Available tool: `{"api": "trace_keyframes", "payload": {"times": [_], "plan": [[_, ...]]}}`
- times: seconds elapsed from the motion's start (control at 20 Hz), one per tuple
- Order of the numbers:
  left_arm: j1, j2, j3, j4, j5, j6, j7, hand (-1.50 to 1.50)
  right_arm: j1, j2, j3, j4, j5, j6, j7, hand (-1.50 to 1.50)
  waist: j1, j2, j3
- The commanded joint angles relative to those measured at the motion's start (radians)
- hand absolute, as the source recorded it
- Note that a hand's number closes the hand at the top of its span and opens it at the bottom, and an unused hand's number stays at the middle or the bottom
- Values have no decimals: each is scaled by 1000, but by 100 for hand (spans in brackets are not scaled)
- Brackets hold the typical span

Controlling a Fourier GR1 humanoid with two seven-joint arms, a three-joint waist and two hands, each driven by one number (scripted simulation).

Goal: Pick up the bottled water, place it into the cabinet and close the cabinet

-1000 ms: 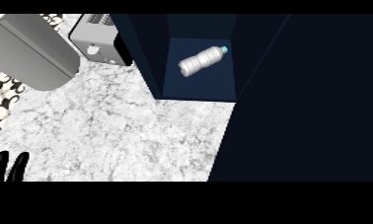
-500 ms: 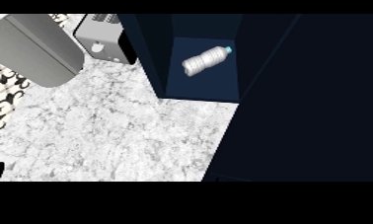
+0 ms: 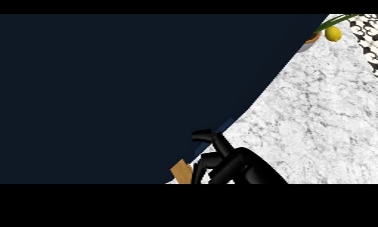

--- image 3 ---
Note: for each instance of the brown wooden cabinet edge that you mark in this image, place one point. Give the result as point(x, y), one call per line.
point(182, 172)

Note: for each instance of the large dark cabinet door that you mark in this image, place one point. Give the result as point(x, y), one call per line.
point(113, 97)

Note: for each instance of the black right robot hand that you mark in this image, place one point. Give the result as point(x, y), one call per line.
point(241, 167)

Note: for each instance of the yellow lemon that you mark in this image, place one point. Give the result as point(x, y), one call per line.
point(333, 33)

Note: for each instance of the green plant leaves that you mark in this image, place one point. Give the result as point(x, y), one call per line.
point(334, 22)

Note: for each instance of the brown wooden bowl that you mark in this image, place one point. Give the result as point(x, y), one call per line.
point(314, 38)

